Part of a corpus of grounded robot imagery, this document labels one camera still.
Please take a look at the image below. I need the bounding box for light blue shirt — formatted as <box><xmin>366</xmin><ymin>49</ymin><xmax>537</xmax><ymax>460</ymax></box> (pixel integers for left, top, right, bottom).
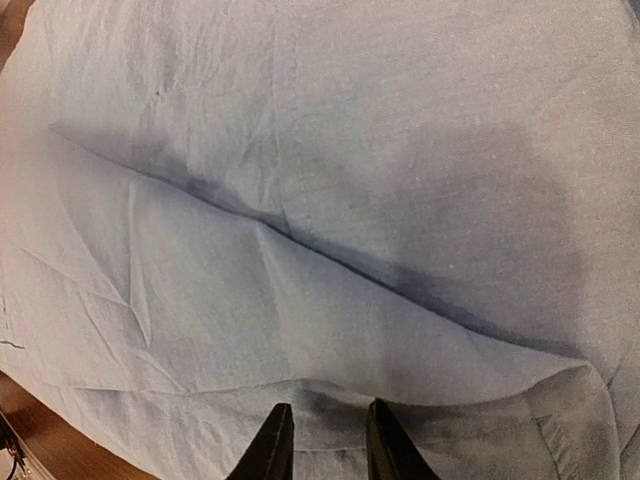
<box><xmin>1</xmin><ymin>1</ymin><xmax>639</xmax><ymax>479</ymax></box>

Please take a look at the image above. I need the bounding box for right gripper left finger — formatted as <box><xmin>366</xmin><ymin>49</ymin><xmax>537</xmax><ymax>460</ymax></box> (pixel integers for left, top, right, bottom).
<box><xmin>229</xmin><ymin>403</ymin><xmax>294</xmax><ymax>480</ymax></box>

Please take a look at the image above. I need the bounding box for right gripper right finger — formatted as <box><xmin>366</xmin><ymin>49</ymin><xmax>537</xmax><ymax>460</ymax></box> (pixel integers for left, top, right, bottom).
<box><xmin>366</xmin><ymin>398</ymin><xmax>440</xmax><ymax>480</ymax></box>

